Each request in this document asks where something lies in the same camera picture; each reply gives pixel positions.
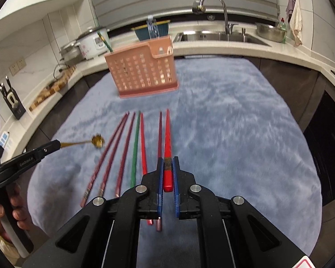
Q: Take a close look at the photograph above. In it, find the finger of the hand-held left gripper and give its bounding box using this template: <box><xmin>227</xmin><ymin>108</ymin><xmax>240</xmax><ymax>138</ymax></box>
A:
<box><xmin>0</xmin><ymin>140</ymin><xmax>63</xmax><ymax>188</ymax></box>

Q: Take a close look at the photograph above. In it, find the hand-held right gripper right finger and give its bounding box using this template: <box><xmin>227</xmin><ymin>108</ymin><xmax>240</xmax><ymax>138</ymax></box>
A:
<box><xmin>171</xmin><ymin>157</ymin><xmax>309</xmax><ymax>268</ymax></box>

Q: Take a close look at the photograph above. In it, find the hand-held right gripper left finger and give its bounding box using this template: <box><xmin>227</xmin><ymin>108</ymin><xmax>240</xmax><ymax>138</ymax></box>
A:
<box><xmin>22</xmin><ymin>158</ymin><xmax>165</xmax><ymax>268</ymax></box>

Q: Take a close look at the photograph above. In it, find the red chopstick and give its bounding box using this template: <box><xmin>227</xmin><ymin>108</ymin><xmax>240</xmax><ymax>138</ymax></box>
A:
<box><xmin>163</xmin><ymin>109</ymin><xmax>174</xmax><ymax>193</ymax></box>
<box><xmin>140</xmin><ymin>112</ymin><xmax>154</xmax><ymax>226</ymax></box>

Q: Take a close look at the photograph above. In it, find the green chopstick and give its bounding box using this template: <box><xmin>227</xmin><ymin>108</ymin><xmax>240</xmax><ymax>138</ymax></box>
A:
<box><xmin>97</xmin><ymin>31</ymin><xmax>113</xmax><ymax>53</ymax></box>
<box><xmin>129</xmin><ymin>111</ymin><xmax>141</xmax><ymax>190</ymax></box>

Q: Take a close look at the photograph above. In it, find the maroon chopstick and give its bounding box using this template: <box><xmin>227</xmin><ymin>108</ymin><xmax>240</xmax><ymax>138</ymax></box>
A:
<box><xmin>98</xmin><ymin>113</ymin><xmax>130</xmax><ymax>198</ymax></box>
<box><xmin>114</xmin><ymin>112</ymin><xmax>136</xmax><ymax>199</ymax></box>
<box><xmin>156</xmin><ymin>111</ymin><xmax>163</xmax><ymax>232</ymax></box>
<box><xmin>80</xmin><ymin>112</ymin><xmax>129</xmax><ymax>208</ymax></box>

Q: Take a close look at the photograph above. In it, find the gold spoon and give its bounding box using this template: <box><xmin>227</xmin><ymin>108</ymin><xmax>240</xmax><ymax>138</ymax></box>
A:
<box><xmin>59</xmin><ymin>134</ymin><xmax>106</xmax><ymax>149</ymax></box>

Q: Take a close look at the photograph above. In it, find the pink perforated utensil basket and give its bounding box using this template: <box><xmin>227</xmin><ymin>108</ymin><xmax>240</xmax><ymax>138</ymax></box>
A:
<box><xmin>104</xmin><ymin>35</ymin><xmax>179</xmax><ymax>99</ymax></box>

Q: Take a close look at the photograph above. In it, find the white power strip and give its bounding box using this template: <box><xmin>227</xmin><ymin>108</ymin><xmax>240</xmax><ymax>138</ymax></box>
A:
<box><xmin>0</xmin><ymin>131</ymin><xmax>11</xmax><ymax>149</ymax></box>

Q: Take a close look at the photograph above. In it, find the black knife block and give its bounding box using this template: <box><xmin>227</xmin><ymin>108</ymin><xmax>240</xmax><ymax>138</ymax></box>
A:
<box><xmin>0</xmin><ymin>75</ymin><xmax>26</xmax><ymax>120</ymax></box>

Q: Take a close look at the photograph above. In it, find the checkered wooden cutting board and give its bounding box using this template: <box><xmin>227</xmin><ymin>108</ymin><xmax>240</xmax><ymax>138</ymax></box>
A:
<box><xmin>29</xmin><ymin>67</ymin><xmax>76</xmax><ymax>113</ymax></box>

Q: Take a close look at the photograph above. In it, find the blue fleece blanket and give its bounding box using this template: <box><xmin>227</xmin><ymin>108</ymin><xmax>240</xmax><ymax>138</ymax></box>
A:
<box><xmin>26</xmin><ymin>59</ymin><xmax>323</xmax><ymax>268</ymax></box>

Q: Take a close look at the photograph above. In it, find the steel steamer pot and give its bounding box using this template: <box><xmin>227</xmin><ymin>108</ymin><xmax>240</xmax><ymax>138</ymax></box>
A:
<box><xmin>59</xmin><ymin>40</ymin><xmax>86</xmax><ymax>66</ymax></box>

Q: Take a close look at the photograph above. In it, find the white rice cooker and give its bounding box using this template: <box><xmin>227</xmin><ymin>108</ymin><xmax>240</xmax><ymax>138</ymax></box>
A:
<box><xmin>77</xmin><ymin>27</ymin><xmax>110</xmax><ymax>60</ymax></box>

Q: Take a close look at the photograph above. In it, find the stainless steel sink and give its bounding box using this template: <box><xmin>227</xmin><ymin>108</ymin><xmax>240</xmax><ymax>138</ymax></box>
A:
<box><xmin>173</xmin><ymin>31</ymin><xmax>272</xmax><ymax>47</ymax></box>

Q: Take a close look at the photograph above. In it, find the blue basin with yellow rim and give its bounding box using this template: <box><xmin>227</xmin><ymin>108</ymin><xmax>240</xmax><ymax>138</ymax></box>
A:
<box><xmin>131</xmin><ymin>20</ymin><xmax>171</xmax><ymax>42</ymax></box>

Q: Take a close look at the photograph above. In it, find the clear water bottle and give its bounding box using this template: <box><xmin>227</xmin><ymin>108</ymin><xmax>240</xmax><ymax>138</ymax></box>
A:
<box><xmin>146</xmin><ymin>15</ymin><xmax>160</xmax><ymax>40</ymax></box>

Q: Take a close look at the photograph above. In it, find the stainless steel bowl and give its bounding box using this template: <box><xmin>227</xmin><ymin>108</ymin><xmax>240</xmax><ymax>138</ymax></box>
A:
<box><xmin>255</xmin><ymin>22</ymin><xmax>287</xmax><ymax>43</ymax></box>

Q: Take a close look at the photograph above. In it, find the chrome faucet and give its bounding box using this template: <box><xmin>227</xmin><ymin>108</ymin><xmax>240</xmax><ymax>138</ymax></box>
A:
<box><xmin>192</xmin><ymin>0</ymin><xmax>239</xmax><ymax>35</ymax></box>

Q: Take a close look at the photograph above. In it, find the green dish soap bottle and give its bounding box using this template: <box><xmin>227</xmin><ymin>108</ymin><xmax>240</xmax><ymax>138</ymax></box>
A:
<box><xmin>278</xmin><ymin>17</ymin><xmax>287</xmax><ymax>44</ymax></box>

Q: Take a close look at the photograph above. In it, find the cream hanging towel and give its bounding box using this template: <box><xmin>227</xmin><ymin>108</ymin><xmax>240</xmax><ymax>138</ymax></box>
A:
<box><xmin>289</xmin><ymin>0</ymin><xmax>303</xmax><ymax>47</ymax></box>

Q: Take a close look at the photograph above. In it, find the purple hanging cloth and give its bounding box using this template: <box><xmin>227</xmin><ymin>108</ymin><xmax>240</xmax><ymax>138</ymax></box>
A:
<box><xmin>285</xmin><ymin>0</ymin><xmax>296</xmax><ymax>24</ymax></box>

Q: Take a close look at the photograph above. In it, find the black handled cleaver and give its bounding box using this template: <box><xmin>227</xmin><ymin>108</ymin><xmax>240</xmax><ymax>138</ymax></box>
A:
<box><xmin>54</xmin><ymin>63</ymin><xmax>69</xmax><ymax>79</ymax></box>

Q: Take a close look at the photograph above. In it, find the white wall cabinet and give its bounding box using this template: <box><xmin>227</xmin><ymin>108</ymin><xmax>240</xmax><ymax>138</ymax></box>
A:
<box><xmin>0</xmin><ymin>0</ymin><xmax>88</xmax><ymax>31</ymax></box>

